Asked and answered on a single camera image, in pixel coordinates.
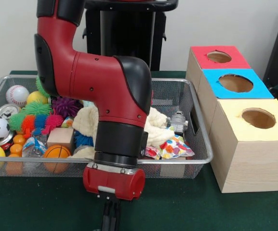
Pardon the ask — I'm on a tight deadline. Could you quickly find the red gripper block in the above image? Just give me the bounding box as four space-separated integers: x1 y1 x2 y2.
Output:
82 167 146 231

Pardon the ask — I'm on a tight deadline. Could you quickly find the white cloth with colourful dots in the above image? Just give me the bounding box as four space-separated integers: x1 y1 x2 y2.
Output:
145 134 195 160

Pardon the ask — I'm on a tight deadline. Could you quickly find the cream waffle cloth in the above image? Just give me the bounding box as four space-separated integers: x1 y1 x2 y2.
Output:
67 105 175 159

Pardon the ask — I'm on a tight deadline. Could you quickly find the green spiky rubber ball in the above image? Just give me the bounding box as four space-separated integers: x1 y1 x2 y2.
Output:
36 76 52 98

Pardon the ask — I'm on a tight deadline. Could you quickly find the wooden box with three holes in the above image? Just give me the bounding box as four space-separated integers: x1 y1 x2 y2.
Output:
185 45 278 193

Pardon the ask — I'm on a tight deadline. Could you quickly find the orange toy basketball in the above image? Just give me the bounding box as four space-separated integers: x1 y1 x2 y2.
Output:
42 144 72 174

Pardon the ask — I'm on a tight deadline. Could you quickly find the light wooden cube block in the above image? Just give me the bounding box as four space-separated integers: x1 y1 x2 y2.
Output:
47 127 75 153

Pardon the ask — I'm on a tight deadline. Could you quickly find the purple spiky rubber ball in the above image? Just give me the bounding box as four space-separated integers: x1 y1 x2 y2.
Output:
51 96 83 118

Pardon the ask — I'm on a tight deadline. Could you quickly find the rainbow spiky caterpillar toy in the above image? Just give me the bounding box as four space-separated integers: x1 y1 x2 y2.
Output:
8 101 65 139

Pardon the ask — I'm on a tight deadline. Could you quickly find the white baseball with red stitches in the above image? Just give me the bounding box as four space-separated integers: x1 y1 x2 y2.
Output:
5 85 30 108

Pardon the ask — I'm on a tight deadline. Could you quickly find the shallow wire mesh bin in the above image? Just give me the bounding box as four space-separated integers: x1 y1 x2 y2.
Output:
0 74 213 179

